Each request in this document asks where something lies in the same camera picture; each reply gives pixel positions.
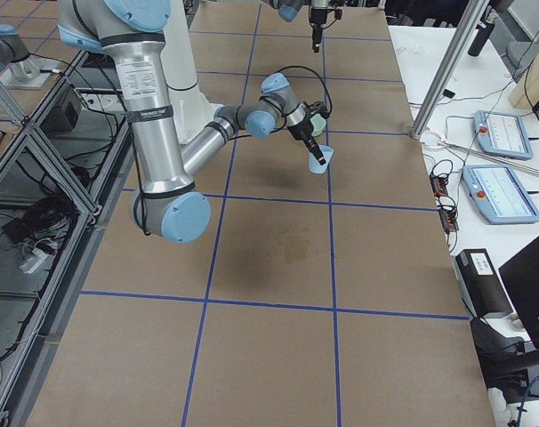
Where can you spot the aluminium frame post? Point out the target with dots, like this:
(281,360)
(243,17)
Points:
(457,45)

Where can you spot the upper teach pendant tablet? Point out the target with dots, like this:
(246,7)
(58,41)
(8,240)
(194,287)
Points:
(502,134)

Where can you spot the black box with white label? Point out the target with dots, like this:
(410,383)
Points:
(481,287)

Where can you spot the black computer monitor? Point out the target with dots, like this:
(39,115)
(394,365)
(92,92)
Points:
(520,276)

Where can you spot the light blue plastic cup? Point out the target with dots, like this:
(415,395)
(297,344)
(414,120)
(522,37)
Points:
(319,166)

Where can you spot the aluminium frame rail structure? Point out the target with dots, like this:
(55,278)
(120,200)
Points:
(64,157)

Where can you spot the small black square pad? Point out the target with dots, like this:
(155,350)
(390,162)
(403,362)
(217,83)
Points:
(449,94)

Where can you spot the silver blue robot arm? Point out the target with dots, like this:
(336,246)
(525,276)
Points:
(288,10)
(149,44)

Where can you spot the teach pendant tablet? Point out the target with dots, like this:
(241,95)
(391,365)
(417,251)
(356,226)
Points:
(502,134)
(498,195)

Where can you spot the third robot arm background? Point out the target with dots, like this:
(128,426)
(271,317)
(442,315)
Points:
(18,68)

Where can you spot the lower teach pendant tablet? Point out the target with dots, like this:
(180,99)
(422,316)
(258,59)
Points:
(498,195)

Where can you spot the orange black circuit device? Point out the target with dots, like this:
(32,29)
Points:
(447,207)

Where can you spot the mint green bowl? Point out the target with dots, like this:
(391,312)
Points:
(319,125)

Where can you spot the thin metal rod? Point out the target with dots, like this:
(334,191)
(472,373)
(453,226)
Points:
(499,160)

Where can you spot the wooden board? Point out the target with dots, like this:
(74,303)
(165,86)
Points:
(525,94)

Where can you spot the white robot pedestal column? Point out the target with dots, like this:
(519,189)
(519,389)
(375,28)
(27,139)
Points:
(191,109)

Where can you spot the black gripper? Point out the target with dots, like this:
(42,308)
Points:
(317,20)
(301,132)

